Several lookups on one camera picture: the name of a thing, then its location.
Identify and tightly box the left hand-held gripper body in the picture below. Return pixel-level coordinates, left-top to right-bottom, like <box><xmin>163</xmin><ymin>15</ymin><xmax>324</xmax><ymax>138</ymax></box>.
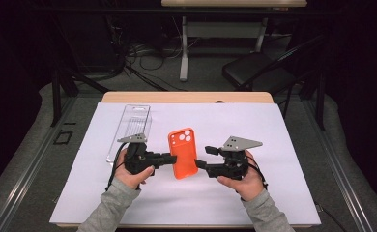
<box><xmin>117</xmin><ymin>132</ymin><xmax>162</xmax><ymax>177</ymax></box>

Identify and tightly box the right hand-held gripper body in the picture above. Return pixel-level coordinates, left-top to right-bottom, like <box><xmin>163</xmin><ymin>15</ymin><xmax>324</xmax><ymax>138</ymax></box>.
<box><xmin>205</xmin><ymin>135</ymin><xmax>264</xmax><ymax>182</ymax></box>

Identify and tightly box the orange phone case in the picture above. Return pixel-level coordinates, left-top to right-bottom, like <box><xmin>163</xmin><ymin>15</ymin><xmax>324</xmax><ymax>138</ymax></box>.
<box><xmin>167</xmin><ymin>127</ymin><xmax>199</xmax><ymax>180</ymax></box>

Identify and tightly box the clear plastic packaging box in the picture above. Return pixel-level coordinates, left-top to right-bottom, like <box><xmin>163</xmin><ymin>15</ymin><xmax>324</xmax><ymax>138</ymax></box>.
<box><xmin>105</xmin><ymin>103</ymin><xmax>153</xmax><ymax>163</ymax></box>

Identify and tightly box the person's left hand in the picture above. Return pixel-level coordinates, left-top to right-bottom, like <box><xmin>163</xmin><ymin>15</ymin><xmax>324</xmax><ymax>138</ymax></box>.
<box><xmin>113</xmin><ymin>148</ymin><xmax>156</xmax><ymax>190</ymax></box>

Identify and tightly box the person's right hand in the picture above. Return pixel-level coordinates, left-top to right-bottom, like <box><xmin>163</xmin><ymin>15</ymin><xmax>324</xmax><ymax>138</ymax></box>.
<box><xmin>216</xmin><ymin>149</ymin><xmax>265</xmax><ymax>202</ymax></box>

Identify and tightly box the white table board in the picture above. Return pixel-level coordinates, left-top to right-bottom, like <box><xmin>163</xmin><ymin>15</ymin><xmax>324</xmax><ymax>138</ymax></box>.
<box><xmin>49</xmin><ymin>101</ymin><xmax>322</xmax><ymax>226</ymax></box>

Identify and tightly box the wooden table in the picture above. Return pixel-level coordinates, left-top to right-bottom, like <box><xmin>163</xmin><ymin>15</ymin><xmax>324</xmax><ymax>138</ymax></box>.
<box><xmin>55</xmin><ymin>91</ymin><xmax>302</xmax><ymax>230</ymax></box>

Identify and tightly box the black folding chair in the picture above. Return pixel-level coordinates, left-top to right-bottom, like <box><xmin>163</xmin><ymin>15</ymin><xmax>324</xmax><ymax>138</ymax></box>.
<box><xmin>221</xmin><ymin>34</ymin><xmax>326</xmax><ymax>98</ymax></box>

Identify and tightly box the black metal stand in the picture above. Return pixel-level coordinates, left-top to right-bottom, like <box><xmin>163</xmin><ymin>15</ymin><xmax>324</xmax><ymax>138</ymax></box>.
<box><xmin>49</xmin><ymin>69</ymin><xmax>110</xmax><ymax>128</ymax></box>
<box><xmin>299</xmin><ymin>71</ymin><xmax>326</xmax><ymax>131</ymax></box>

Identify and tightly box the white-legged desk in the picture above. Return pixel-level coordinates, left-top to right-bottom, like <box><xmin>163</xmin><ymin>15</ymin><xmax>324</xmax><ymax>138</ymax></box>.
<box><xmin>160</xmin><ymin>0</ymin><xmax>307</xmax><ymax>82</ymax></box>

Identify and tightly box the left hand-held gripper cable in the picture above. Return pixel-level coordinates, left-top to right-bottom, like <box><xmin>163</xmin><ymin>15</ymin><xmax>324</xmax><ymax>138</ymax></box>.
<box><xmin>104</xmin><ymin>141</ymin><xmax>129</xmax><ymax>191</ymax></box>

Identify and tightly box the hand-held gripper cable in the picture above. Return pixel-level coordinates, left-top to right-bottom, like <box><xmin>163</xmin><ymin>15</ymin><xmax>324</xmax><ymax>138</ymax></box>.
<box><xmin>247</xmin><ymin>156</ymin><xmax>270</xmax><ymax>190</ymax></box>
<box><xmin>104</xmin><ymin>141</ymin><xmax>129</xmax><ymax>191</ymax></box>

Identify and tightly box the right hand-held gripper cable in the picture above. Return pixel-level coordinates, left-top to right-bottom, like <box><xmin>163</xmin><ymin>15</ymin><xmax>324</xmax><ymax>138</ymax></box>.
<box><xmin>247</xmin><ymin>156</ymin><xmax>270</xmax><ymax>190</ymax></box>

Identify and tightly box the aluminium floor rail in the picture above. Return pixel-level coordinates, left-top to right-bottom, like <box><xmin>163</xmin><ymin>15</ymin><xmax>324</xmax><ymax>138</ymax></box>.
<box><xmin>301</xmin><ymin>100</ymin><xmax>374</xmax><ymax>232</ymax></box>
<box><xmin>0</xmin><ymin>96</ymin><xmax>78</xmax><ymax>232</ymax></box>

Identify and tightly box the bundle of floor cables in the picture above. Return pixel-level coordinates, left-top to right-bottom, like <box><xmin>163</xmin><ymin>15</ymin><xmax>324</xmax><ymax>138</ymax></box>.
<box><xmin>105</xmin><ymin>15</ymin><xmax>204</xmax><ymax>93</ymax></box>

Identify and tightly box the thin black cable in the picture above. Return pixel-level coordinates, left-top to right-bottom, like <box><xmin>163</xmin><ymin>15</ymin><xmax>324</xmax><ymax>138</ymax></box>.
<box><xmin>315</xmin><ymin>203</ymin><xmax>347</xmax><ymax>232</ymax></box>

